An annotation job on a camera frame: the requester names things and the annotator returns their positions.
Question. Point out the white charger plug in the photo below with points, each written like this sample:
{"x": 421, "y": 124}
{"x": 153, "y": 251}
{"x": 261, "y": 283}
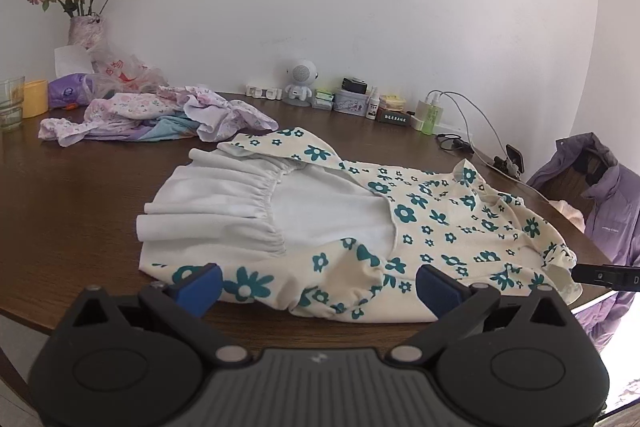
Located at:
{"x": 424, "y": 110}

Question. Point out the white spray bottle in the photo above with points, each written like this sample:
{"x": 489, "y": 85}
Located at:
{"x": 373, "y": 103}

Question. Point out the purple puffer jacket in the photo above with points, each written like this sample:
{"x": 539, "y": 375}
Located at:
{"x": 586, "y": 174}

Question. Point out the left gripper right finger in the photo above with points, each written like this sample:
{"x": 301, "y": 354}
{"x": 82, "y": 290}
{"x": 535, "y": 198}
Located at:
{"x": 460, "y": 311}

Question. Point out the black box with lettering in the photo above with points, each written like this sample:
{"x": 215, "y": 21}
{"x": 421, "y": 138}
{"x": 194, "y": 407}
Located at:
{"x": 387, "y": 116}

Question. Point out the grey printed tin box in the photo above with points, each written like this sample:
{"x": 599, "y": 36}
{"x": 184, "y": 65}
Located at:
{"x": 350, "y": 103}

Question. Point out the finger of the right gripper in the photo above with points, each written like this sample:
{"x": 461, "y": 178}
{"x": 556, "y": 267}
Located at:
{"x": 615, "y": 277}

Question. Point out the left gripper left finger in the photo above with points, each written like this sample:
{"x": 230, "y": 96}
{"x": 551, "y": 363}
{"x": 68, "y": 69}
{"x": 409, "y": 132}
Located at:
{"x": 180, "y": 308}

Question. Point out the black phone on stand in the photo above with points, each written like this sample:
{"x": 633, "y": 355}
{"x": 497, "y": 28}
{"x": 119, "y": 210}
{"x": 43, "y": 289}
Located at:
{"x": 512, "y": 165}

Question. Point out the white tissue paper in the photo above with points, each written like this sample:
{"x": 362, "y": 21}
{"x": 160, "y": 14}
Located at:
{"x": 71, "y": 60}

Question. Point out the clear plastic bag red print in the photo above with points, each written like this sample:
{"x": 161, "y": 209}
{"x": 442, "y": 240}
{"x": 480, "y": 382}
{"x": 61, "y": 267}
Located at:
{"x": 116, "y": 71}

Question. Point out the purple flower vase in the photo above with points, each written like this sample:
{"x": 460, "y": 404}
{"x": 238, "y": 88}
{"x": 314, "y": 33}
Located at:
{"x": 86, "y": 31}

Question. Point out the white round robot figurine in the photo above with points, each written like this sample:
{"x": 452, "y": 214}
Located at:
{"x": 298, "y": 92}

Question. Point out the small white pill strip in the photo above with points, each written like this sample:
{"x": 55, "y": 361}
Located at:
{"x": 261, "y": 93}

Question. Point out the yellow packet stack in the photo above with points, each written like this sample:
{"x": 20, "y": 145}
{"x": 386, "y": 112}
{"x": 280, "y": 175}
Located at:
{"x": 391, "y": 102}

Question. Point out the pink fluffy fabric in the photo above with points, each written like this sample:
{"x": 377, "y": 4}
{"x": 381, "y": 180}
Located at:
{"x": 570, "y": 213}

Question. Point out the small black box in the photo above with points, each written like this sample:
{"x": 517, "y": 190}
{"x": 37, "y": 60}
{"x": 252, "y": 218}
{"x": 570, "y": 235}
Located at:
{"x": 354, "y": 85}

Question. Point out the green white small boxes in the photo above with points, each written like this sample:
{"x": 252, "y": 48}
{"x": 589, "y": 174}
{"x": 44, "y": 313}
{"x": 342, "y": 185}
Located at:
{"x": 323, "y": 99}

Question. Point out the pink purple clothes pile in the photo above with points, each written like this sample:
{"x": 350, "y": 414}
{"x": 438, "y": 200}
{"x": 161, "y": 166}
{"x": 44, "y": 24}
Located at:
{"x": 166, "y": 114}

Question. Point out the green spray bottle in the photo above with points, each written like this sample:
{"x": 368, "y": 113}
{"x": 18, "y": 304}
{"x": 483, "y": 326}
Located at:
{"x": 429, "y": 126}

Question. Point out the cream teal floral dress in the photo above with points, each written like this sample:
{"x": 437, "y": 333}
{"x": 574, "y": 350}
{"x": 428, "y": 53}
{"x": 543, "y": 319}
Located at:
{"x": 294, "y": 226}

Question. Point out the yellow plastic cup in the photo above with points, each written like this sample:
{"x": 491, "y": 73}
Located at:
{"x": 36, "y": 100}

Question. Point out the purple tissue pack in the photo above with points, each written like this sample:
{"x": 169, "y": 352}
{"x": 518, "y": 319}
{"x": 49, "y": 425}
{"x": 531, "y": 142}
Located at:
{"x": 73, "y": 89}

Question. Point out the clear drinking glass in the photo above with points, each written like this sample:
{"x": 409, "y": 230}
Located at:
{"x": 11, "y": 103}

